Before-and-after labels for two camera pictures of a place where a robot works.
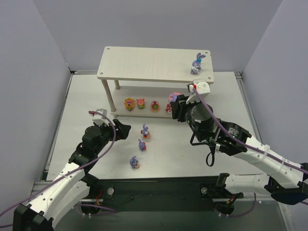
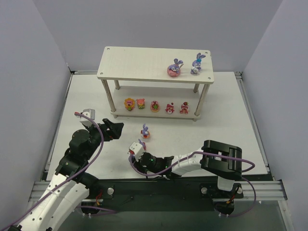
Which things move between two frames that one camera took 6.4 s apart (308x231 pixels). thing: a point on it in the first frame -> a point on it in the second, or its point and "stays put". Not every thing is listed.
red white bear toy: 169,109 stays put
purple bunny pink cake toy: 173,96 -> 174,70
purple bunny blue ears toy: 197,64 stays put
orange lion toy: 129,104 stays put
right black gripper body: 180,108 -> 139,162
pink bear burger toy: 140,103 stays put
